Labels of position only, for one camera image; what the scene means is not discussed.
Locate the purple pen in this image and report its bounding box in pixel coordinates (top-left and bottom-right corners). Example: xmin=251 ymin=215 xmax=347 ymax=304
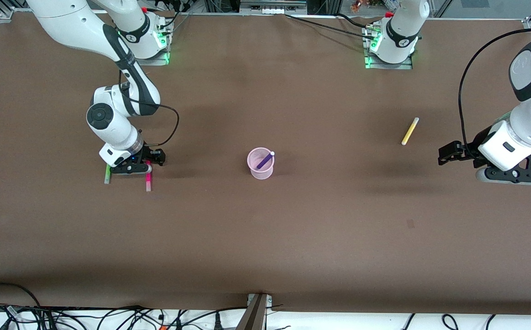
xmin=256 ymin=151 xmax=276 ymax=170

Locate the pink cup holder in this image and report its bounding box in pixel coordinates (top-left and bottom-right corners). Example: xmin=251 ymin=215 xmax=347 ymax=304
xmin=247 ymin=147 xmax=275 ymax=180

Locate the yellow pen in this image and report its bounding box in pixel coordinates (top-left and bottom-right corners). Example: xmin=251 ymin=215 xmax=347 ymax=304
xmin=401 ymin=117 xmax=420 ymax=146

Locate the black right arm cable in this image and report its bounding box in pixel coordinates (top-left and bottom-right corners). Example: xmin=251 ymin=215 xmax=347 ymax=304
xmin=119 ymin=69 xmax=180 ymax=148

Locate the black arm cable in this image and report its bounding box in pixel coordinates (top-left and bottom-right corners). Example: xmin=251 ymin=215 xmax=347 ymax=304
xmin=119 ymin=69 xmax=180 ymax=148
xmin=458 ymin=28 xmax=531 ymax=148

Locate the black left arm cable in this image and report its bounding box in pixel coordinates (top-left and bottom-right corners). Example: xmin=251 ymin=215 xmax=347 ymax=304
xmin=458 ymin=28 xmax=531 ymax=148

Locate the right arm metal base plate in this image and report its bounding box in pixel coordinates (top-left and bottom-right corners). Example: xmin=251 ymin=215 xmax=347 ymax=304
xmin=135 ymin=27 xmax=171 ymax=66

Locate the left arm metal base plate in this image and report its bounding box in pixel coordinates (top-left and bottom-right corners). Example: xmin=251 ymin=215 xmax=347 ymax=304
xmin=364 ymin=24 xmax=414 ymax=70

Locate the thick black cable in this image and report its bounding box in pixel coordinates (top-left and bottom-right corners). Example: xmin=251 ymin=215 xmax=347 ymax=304
xmin=0 ymin=283 xmax=42 ymax=308

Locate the aluminium frame post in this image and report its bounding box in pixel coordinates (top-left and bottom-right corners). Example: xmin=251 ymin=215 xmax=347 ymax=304
xmin=236 ymin=293 xmax=273 ymax=330

